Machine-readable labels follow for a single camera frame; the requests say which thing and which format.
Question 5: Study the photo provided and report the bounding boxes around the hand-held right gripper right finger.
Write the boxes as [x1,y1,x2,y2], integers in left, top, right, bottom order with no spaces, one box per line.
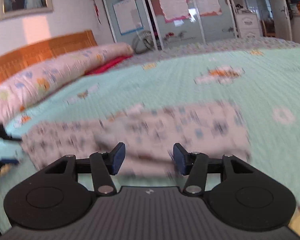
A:
[173,143,256,196]

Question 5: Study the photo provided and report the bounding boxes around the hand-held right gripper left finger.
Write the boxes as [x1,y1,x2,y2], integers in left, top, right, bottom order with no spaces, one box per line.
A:
[43,142,126,196]

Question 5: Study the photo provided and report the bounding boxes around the letter-print pajama pants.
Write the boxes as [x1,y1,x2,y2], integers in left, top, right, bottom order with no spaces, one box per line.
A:
[21,100,252,178]

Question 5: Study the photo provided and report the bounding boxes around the floral rolled duvet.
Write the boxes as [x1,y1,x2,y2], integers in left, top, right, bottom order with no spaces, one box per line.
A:
[0,42,135,126]

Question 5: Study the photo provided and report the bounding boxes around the wooden headboard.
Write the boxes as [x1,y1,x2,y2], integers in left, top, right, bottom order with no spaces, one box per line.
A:
[0,30,98,91]

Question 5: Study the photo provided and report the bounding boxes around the green quilted bedspread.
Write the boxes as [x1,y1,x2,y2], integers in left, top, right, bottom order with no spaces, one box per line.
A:
[0,47,300,232]

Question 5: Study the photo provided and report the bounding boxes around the electric fan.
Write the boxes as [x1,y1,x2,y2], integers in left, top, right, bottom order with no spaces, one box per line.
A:
[132,30,157,54]

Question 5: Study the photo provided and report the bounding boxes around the dotted patterned bed sheet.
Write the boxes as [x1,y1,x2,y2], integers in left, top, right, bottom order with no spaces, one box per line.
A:
[125,36,300,66]

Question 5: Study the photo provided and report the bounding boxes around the blue-bordered poster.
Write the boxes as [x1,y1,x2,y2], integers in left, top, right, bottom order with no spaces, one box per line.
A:
[112,0,144,36]

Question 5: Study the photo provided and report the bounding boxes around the white drawer cabinet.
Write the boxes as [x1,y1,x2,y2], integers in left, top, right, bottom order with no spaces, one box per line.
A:
[235,12,263,39]

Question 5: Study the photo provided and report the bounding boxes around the sliding-door wardrobe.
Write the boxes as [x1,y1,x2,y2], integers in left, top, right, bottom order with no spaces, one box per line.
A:
[99,0,241,51]

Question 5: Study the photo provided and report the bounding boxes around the pink-bordered poster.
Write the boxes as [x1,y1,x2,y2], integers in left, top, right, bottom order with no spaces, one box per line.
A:
[155,0,191,24]

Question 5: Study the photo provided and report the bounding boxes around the white door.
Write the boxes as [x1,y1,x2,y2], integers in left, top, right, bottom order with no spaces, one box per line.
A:
[264,0,293,41]

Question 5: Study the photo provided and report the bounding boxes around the hanging wall ornament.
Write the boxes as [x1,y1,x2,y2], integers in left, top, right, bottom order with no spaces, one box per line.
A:
[85,0,102,26]

